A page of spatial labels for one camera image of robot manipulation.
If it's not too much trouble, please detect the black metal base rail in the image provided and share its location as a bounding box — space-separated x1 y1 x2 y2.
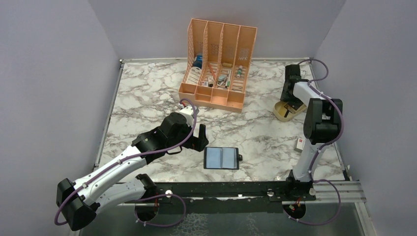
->
130 181 316 216

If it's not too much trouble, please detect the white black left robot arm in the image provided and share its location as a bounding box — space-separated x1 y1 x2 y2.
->
54 107 209 231

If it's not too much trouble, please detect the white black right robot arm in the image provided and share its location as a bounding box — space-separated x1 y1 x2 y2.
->
273 64 344 200

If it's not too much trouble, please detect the white label card pack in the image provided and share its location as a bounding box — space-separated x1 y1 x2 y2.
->
185 66 202 85

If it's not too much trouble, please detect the small white red box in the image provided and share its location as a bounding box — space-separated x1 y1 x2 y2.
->
294 138 305 152

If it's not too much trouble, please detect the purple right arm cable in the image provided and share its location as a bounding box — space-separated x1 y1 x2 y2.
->
282 59 345 226

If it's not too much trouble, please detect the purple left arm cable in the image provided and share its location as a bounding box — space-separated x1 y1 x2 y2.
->
54 98 198 228

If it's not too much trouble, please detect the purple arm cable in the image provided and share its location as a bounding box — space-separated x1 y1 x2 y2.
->
54 98 198 228
282 59 345 226

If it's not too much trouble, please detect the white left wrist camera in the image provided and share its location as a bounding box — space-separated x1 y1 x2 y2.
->
178 106 195 126

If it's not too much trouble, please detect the beige oval tray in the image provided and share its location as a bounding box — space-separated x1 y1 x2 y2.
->
272 101 307 122

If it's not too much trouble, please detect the black credit card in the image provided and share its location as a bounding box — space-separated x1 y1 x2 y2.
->
284 102 304 118

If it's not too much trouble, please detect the black leather card holder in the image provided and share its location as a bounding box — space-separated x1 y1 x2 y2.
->
204 147 243 170

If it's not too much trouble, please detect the blue tape roll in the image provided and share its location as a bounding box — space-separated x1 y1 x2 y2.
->
192 54 203 69

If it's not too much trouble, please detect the orange plastic desk organizer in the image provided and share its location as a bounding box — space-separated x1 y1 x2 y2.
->
179 19 257 113

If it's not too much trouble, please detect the green white marker pen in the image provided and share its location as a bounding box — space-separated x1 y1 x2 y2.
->
236 65 243 78

